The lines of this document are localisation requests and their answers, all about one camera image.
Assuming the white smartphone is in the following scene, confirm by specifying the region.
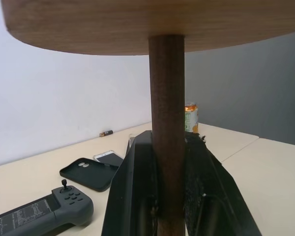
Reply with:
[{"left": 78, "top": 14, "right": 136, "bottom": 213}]
[{"left": 92, "top": 151, "right": 124, "bottom": 167}]

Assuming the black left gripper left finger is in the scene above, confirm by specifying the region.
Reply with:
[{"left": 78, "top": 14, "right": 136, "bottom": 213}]
[{"left": 101, "top": 130, "right": 159, "bottom": 236}]

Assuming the grey handheld game controller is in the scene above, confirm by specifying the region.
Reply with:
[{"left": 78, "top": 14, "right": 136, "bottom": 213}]
[{"left": 0, "top": 179, "right": 94, "bottom": 236}]

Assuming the orange drink can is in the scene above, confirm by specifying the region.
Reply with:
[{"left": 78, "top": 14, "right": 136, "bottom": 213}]
[{"left": 184, "top": 101, "right": 199, "bottom": 134}]

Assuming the dark wooden pole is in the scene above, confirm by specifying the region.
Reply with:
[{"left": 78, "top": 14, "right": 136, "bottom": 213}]
[{"left": 148, "top": 34, "right": 187, "bottom": 236}]

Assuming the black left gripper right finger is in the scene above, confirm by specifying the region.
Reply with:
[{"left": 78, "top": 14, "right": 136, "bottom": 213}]
[{"left": 183, "top": 132, "right": 263, "bottom": 236}]

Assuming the black phone case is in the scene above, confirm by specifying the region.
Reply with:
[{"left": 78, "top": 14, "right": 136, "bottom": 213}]
[{"left": 59, "top": 157, "right": 119, "bottom": 193}]

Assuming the round light wooden base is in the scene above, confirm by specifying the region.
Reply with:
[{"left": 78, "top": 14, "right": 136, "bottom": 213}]
[{"left": 0, "top": 0, "right": 295, "bottom": 56}]

